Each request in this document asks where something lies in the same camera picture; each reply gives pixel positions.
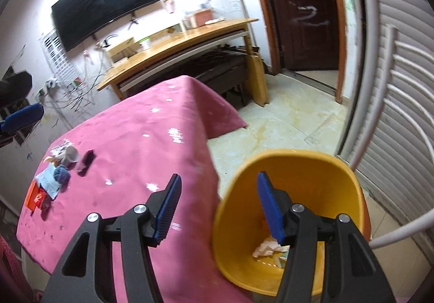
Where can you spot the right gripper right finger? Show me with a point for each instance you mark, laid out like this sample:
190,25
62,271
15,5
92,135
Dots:
351,270

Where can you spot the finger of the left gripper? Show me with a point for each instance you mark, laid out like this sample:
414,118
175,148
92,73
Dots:
22,118

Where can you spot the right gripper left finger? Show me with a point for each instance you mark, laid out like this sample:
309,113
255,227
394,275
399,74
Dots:
85,271

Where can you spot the white printed tissue pack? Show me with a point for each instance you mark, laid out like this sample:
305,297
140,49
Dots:
61,146

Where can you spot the grey plastic funnel cup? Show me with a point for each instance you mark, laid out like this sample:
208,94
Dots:
67,155

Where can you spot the green tissue pack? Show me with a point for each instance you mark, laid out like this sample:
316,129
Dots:
281,260

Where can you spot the red snack wrapper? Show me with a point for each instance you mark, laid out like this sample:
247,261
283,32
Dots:
36,197

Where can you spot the white tissue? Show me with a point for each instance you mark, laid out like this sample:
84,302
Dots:
268,248

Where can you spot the beige sponge puff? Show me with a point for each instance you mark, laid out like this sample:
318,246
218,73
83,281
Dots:
51,159

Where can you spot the yellow plastic trash bin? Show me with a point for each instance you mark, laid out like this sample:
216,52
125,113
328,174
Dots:
321,182

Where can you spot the white power strip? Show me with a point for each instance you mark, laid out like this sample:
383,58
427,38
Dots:
48,90

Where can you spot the eye chart poster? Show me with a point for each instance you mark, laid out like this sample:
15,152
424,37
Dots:
66,74

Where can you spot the blue knitted ball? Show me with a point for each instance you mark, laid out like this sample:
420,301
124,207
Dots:
61,175

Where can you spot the white printed paper leaflet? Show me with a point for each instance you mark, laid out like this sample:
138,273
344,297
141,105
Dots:
47,182

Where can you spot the pink star tablecloth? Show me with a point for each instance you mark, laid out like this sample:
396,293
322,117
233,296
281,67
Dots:
139,144

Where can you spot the purple mesh pouch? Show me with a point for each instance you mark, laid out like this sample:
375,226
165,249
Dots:
85,163

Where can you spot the white metal chair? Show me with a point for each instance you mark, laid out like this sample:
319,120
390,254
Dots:
381,100

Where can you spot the wooden desk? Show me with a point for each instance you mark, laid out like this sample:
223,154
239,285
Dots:
148,63

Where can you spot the white jar green lid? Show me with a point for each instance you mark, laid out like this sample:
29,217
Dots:
145,43

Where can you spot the pink hanging bottle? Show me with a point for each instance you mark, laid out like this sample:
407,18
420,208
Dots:
169,4

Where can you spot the pink storage box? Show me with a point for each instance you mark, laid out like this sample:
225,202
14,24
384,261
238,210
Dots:
197,19

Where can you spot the dark wooden door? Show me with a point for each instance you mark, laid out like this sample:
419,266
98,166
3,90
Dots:
307,38

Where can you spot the white louvered cabinet door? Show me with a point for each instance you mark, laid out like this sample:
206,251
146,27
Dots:
396,169

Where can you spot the black wall television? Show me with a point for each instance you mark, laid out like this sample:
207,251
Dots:
76,20

